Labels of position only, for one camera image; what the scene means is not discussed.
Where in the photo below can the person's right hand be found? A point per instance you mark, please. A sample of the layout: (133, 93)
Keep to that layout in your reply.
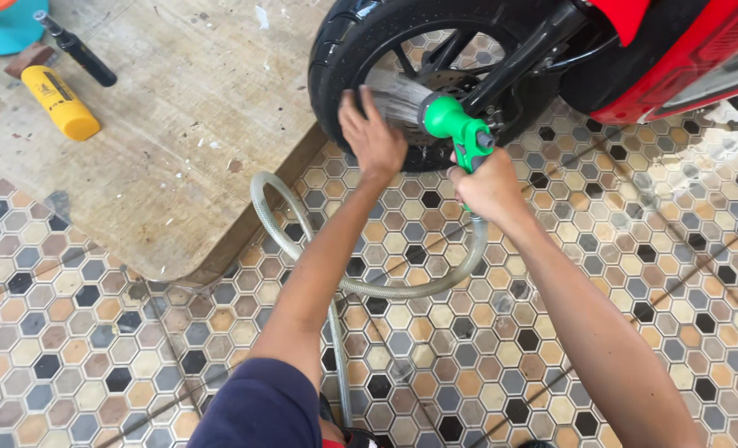
(490, 186)

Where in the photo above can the person's left hand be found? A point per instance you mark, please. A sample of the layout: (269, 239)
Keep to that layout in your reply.
(372, 142)

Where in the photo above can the person's right fingers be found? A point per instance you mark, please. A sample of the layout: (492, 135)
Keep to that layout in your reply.
(459, 177)

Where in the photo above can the person's left fingers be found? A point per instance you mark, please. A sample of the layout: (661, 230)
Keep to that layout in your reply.
(356, 102)

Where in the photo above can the black motorcycle front wheel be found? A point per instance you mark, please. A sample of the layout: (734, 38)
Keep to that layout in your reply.
(344, 56)

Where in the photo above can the black motorcycle fork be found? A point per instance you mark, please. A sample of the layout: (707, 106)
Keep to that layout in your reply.
(518, 59)

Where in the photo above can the red motorcycle body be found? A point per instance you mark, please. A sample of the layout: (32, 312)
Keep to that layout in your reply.
(686, 56)

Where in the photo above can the black spray bottle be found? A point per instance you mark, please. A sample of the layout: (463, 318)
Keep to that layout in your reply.
(76, 50)

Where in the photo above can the yellow spray bottle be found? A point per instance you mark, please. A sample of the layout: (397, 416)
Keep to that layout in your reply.
(61, 102)

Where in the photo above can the navy blue shirt sleeve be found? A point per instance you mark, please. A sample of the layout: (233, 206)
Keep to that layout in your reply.
(260, 407)

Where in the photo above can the brown brick piece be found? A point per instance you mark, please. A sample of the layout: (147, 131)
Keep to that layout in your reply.
(28, 59)

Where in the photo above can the teal plastic bucket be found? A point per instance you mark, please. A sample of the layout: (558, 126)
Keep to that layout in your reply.
(5, 28)

